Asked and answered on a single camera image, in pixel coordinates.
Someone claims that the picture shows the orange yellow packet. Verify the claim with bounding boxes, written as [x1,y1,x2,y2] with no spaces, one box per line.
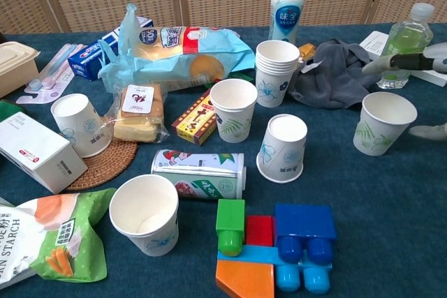
[296,43,317,65]

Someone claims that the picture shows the white yogurt drink bottle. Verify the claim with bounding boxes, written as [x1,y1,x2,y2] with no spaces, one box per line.
[268,0,303,47]

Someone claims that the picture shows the green drink can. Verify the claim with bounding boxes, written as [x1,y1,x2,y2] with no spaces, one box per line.
[150,149,247,201]

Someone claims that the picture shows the wrapped sponge cake slices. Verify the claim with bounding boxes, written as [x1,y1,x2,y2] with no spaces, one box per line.
[104,83,170,144]

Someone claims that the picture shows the paper cup blue flower print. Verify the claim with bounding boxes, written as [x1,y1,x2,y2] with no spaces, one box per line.
[50,93,112,158]
[256,113,308,184]
[108,174,180,257]

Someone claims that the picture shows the paper cup green leaf print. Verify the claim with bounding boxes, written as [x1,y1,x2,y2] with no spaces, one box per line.
[352,91,418,157]

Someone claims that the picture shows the grey cloth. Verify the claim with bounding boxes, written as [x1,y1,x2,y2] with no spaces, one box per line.
[288,38,381,110]

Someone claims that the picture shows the beige lidded lunch box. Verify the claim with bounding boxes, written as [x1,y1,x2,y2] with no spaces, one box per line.
[0,41,41,99]

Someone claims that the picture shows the green toy block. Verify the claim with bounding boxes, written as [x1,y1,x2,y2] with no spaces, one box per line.
[215,198,246,257]

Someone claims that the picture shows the round woven rattan coaster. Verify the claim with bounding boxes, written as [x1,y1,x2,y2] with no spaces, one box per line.
[64,139,140,193]

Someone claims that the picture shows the green corn starch bag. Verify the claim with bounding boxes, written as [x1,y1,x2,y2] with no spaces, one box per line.
[0,188,118,287]

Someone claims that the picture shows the light blue toy block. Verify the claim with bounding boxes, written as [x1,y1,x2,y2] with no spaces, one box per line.
[217,244,333,295]

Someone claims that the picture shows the flat white box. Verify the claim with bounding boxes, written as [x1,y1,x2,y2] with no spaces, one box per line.
[358,30,447,88]

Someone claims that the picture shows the clear bottle green liquid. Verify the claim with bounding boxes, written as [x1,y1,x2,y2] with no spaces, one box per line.
[376,2,436,90]

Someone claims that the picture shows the red yellow small box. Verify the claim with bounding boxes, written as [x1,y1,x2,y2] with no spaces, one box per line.
[170,87,219,147]

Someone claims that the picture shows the red toy block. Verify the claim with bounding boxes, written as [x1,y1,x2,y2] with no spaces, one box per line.
[244,214,275,247]

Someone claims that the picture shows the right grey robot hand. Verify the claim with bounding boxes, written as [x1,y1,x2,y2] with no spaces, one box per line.
[361,42,447,142]

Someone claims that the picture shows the paper cup green fern print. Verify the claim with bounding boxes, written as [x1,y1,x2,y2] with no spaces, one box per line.
[209,78,258,144]

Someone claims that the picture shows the orange toy block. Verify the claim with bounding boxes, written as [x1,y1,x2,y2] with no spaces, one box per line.
[215,261,276,298]

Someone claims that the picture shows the pink toothbrush blister pack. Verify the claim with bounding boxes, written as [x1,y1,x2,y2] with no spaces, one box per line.
[15,43,87,105]

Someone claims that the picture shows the blue toothpaste box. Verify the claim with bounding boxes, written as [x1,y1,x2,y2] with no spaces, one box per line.
[67,16,154,82]

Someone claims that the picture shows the white cardboard carton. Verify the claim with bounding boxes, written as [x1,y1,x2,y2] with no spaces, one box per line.
[0,112,88,195]

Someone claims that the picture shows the dark blue toy block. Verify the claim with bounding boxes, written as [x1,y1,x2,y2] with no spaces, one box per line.
[273,203,337,265]

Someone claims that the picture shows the light blue bread bag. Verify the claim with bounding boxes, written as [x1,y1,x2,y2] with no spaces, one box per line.
[97,3,256,95]

